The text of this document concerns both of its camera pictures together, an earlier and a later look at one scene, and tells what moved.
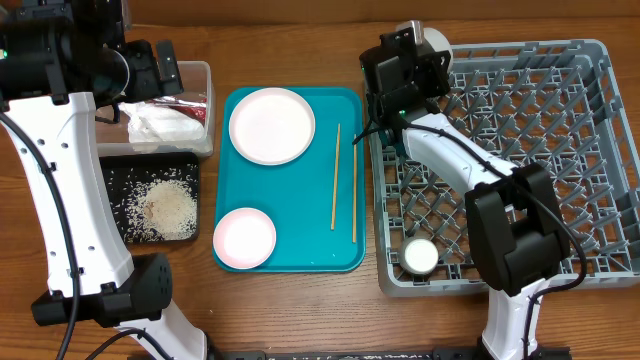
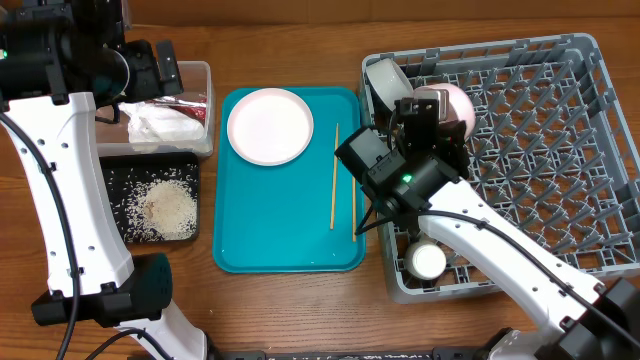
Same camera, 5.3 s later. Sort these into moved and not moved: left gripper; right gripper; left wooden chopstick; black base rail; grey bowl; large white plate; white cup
Moved: right gripper; grey bowl; white cup
Not moved: left wooden chopstick; left gripper; black base rail; large white plate
